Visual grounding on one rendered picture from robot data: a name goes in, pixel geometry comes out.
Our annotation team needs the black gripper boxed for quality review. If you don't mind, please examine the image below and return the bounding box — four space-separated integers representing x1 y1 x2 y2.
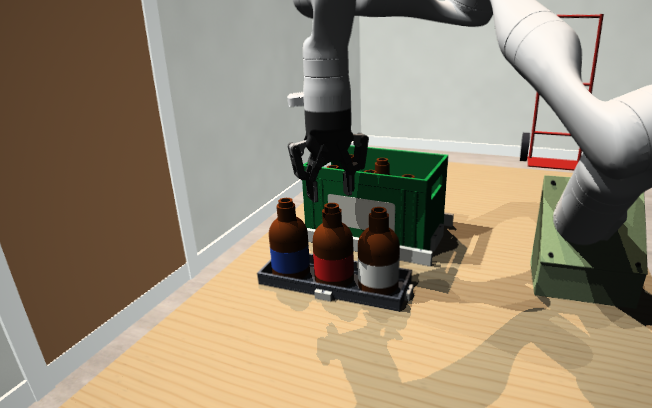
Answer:
288 108 369 203

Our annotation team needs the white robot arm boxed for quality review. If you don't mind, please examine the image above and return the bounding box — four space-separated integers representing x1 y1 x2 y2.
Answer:
287 0 652 245

